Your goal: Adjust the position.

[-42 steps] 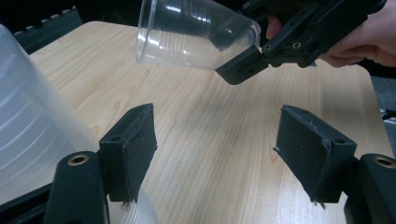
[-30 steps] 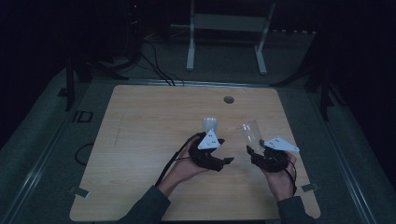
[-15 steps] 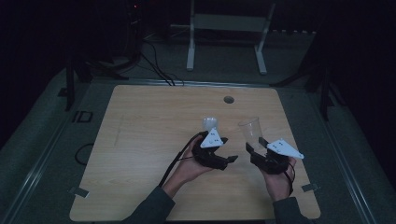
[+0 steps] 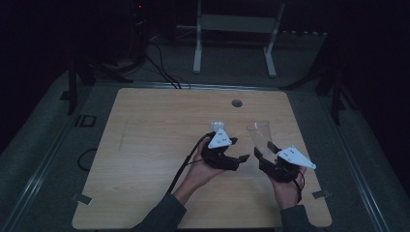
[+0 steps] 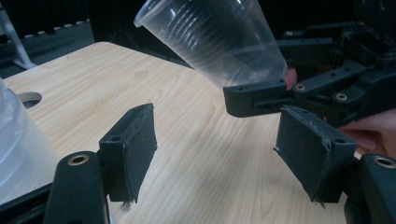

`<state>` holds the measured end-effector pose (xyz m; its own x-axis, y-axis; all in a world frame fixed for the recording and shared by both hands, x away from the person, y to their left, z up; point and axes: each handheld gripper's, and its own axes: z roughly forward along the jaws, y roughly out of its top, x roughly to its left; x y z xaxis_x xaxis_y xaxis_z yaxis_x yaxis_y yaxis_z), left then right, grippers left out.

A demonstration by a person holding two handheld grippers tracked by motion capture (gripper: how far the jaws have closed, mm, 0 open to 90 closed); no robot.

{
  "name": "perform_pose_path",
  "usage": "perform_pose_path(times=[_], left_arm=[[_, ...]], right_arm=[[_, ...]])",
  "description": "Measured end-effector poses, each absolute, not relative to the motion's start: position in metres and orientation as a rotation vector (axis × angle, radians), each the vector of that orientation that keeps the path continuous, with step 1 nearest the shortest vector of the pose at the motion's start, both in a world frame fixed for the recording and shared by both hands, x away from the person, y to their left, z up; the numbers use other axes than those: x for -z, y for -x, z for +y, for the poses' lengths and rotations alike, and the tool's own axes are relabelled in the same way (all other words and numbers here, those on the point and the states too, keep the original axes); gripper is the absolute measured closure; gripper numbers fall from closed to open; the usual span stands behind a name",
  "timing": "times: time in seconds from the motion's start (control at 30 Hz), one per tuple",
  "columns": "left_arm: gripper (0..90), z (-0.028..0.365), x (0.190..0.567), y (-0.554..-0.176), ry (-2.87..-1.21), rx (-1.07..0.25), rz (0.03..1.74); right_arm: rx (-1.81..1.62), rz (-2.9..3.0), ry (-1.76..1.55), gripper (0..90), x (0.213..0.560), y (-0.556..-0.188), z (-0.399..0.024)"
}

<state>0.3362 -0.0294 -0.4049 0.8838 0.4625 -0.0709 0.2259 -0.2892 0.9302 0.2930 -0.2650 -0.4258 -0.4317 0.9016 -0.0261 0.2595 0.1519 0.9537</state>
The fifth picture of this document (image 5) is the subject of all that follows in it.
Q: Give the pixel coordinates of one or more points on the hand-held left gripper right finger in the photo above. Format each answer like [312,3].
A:
[311,152]

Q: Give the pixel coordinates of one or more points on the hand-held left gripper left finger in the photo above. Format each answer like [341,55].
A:
[127,155]

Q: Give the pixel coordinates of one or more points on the ribbed clear plastic cup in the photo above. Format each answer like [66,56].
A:
[211,40]

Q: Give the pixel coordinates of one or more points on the stack of clear plastic cups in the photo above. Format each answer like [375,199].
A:
[21,149]

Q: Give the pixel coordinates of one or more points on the dark panel with white marks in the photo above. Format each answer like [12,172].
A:
[62,39]

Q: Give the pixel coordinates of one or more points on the white metal stand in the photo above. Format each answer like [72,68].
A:
[12,39]

